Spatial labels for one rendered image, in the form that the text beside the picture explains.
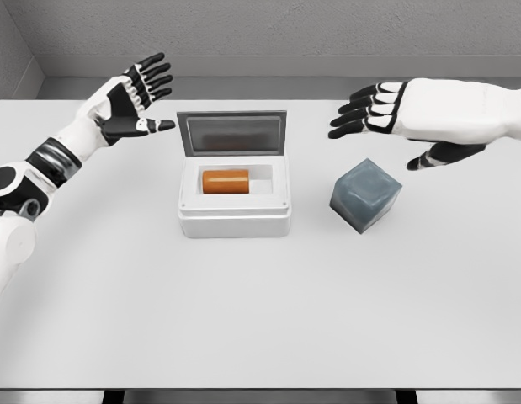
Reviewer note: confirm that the white box with hinged lid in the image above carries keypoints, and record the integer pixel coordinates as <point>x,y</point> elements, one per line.
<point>235,185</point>

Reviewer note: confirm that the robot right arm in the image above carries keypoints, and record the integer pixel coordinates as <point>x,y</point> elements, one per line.
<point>517,111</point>

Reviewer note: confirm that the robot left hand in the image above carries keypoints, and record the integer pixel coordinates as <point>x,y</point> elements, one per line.
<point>117,101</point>

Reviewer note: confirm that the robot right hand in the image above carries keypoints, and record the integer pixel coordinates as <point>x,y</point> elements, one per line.
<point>428,111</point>

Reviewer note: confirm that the grey cube block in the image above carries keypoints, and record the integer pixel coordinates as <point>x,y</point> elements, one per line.
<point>364,194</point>

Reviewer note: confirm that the orange cylinder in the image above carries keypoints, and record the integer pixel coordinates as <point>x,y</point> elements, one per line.
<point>225,182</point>

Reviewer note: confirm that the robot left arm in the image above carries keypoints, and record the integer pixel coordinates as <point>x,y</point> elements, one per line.
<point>28,185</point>

